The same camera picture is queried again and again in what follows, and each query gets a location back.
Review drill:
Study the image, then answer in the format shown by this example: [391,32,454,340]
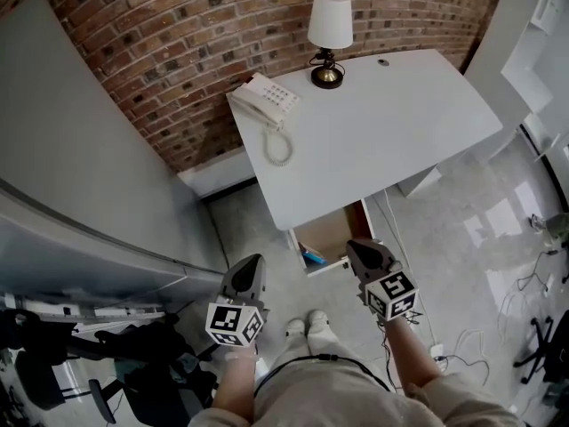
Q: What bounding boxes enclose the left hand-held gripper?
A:
[204,253,270,349]

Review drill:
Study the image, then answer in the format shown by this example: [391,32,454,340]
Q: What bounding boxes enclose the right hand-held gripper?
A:
[345,238,421,323]

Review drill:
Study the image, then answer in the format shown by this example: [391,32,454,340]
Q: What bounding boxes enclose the white and blue cardboard box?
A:
[298,241,329,267]

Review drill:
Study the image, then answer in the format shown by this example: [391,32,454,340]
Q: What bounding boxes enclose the wooden drawer white front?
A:
[288,197,384,278]

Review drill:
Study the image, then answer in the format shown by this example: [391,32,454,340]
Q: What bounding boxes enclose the person's right forearm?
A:
[384,318,445,391]

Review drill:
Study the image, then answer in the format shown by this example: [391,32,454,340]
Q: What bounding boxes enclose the person's left forearm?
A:
[212,347,260,418]

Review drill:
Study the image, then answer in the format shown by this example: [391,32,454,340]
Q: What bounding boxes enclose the teal cloth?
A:
[171,353,201,380]

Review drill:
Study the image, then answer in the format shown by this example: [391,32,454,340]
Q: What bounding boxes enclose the person's left leg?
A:
[269,334,309,369]

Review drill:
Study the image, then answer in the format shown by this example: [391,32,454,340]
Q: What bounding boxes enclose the person's leg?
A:
[306,329,349,360]
[269,334,309,369]

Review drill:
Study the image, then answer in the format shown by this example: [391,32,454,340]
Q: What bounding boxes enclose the person's left white shoe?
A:
[284,318,308,340]

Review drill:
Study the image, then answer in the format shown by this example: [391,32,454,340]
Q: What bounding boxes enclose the person's white shoe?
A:
[284,318,308,340]
[307,310,332,335]

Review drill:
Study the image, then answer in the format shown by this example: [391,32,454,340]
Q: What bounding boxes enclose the person's right white shoe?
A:
[307,310,332,335]

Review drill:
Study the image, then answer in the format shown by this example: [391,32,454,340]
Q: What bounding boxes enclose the person's right leg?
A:
[306,329,349,360]

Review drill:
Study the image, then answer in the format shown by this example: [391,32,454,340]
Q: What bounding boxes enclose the black mesh office chair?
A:
[0,309,220,427]

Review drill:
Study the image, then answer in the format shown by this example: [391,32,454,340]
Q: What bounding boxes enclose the person's beige sweater torso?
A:
[188,356,530,427]

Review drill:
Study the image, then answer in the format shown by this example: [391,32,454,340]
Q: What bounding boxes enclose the black swivel chair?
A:
[513,311,569,385]

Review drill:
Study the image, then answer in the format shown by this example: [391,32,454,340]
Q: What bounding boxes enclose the white desk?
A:
[226,48,504,232]

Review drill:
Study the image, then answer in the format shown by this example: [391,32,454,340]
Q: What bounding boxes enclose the tall grey cabinet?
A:
[0,0,228,325]

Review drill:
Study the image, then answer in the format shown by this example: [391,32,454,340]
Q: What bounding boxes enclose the table lamp white shade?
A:
[307,0,355,91]

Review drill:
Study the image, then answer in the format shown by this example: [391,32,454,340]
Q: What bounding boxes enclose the white shelf unit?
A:
[461,0,569,116]

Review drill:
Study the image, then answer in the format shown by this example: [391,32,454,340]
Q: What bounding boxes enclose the black cable on torso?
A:
[253,352,393,393]

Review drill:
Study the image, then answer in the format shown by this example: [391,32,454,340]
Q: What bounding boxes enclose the white corded telephone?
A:
[228,72,301,167]

